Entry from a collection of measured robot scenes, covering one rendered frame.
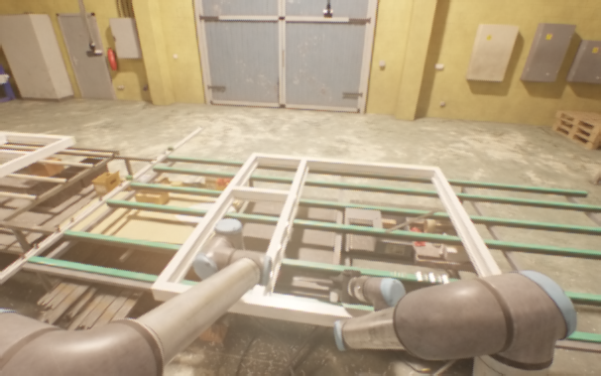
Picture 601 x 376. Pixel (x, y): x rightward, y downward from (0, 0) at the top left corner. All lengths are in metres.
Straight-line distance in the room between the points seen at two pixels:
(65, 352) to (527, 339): 0.62
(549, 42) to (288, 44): 5.40
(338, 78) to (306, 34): 1.20
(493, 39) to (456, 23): 0.80
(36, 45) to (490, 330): 10.24
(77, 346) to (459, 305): 0.52
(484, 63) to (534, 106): 1.66
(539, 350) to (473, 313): 0.13
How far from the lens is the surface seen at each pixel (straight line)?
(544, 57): 8.17
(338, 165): 2.36
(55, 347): 0.47
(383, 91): 7.51
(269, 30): 7.51
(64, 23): 10.26
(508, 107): 8.36
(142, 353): 0.47
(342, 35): 7.28
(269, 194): 1.92
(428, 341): 0.56
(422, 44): 7.10
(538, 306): 0.60
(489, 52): 7.71
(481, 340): 0.55
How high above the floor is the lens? 1.89
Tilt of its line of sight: 29 degrees down
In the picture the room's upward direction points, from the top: 1 degrees clockwise
